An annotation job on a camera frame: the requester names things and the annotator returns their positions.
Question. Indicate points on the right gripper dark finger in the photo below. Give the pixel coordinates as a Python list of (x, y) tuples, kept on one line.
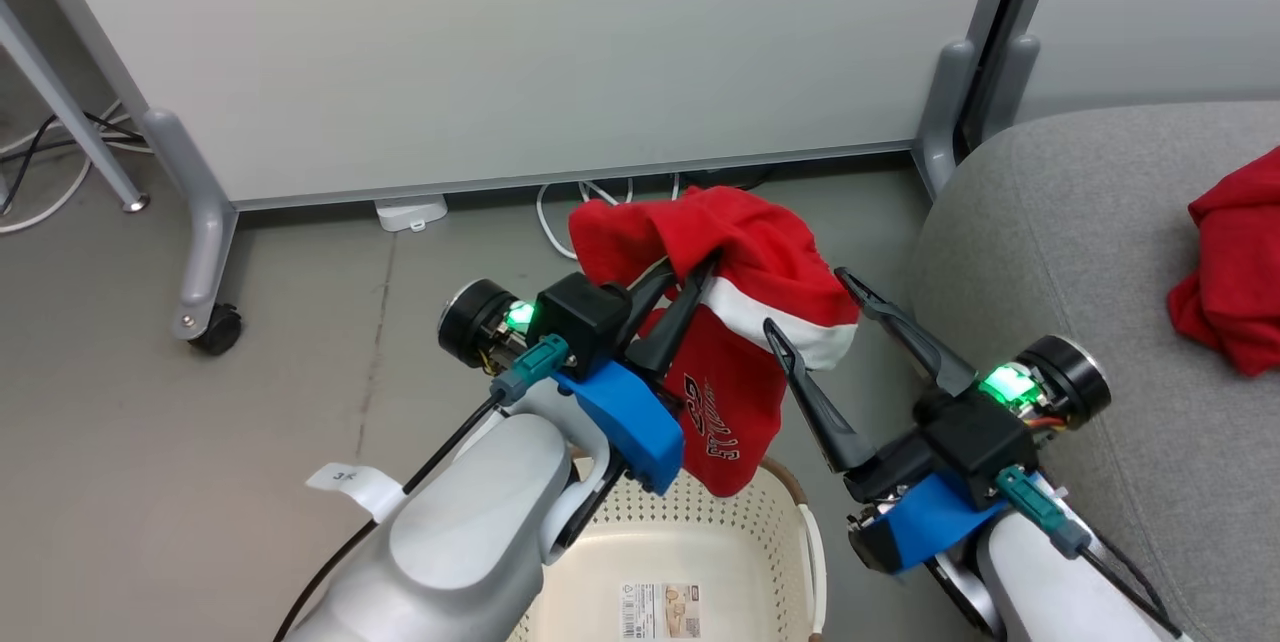
[(910, 332), (820, 402)]

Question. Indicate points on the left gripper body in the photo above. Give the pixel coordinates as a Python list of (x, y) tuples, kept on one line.
[(480, 322)]

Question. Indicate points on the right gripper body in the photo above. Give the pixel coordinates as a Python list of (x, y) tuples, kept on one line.
[(1070, 382)]

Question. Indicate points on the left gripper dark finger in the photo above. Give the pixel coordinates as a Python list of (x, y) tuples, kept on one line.
[(648, 294), (675, 322)]

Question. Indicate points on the red garment with white stripes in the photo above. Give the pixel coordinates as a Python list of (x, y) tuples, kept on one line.
[(760, 242)]

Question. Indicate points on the plain red garment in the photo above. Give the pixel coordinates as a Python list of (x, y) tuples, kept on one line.
[(1235, 272)]

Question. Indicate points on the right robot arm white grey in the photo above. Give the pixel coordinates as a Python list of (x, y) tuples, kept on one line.
[(1040, 592)]

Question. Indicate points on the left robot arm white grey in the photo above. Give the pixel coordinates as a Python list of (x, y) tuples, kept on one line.
[(470, 532)]

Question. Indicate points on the grey fabric sofa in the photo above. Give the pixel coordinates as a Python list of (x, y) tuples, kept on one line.
[(1080, 242)]

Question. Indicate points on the white power adapter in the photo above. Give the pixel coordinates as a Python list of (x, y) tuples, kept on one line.
[(410, 212)]

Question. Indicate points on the beige plastic laundry basket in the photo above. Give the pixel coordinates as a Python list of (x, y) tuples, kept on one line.
[(690, 542)]

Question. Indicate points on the short grey partition foot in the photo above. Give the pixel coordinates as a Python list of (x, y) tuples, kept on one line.
[(1012, 87), (945, 122)]

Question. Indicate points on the black caster wheel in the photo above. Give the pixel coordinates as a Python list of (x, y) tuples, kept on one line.
[(218, 330)]

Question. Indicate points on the barcode sticker label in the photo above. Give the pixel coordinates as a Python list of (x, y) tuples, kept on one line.
[(660, 610)]

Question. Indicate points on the large white partition panel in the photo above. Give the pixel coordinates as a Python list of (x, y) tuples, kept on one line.
[(500, 52)]

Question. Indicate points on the long grey partition foot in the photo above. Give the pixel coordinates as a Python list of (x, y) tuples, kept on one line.
[(205, 222)]

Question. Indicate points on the small white partition panel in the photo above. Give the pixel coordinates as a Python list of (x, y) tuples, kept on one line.
[(1150, 12)]

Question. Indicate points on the grey metal table leg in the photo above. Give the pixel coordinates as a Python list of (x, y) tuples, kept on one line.
[(70, 112)]

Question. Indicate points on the left teal camera connector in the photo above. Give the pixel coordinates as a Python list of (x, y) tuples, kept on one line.
[(535, 367)]

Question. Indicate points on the teal camera connector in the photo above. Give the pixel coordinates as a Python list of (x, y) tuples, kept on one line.
[(1035, 507), (535, 367)]

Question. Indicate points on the right teal camera connector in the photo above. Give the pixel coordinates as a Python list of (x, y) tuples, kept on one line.
[(1035, 507)]

